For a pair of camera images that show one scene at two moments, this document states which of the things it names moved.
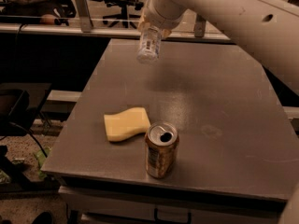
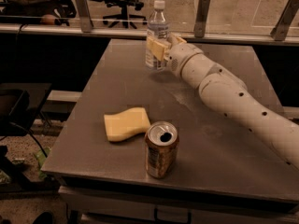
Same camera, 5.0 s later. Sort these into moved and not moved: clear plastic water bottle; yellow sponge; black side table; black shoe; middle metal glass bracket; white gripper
Moved: white gripper; clear plastic water bottle
Not moved: middle metal glass bracket; black side table; yellow sponge; black shoe
